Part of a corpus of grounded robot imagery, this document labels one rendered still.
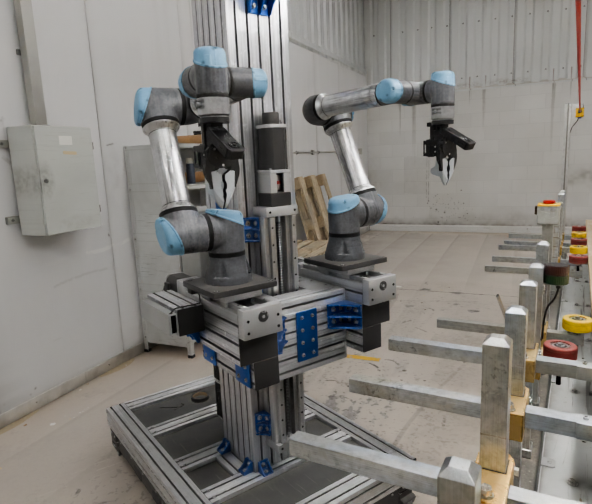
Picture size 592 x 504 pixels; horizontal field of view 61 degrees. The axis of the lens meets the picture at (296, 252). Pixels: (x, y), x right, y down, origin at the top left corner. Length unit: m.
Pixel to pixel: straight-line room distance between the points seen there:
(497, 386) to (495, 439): 0.08
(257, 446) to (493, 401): 1.41
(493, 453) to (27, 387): 2.96
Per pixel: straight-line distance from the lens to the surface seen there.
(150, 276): 3.86
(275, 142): 1.74
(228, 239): 1.54
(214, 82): 1.20
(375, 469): 0.83
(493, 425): 0.78
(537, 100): 9.25
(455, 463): 0.54
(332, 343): 1.85
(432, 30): 9.58
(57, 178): 3.14
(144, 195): 3.77
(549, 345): 1.48
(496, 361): 0.74
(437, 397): 1.03
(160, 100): 1.65
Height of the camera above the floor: 1.42
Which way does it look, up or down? 11 degrees down
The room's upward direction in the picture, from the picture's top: 3 degrees counter-clockwise
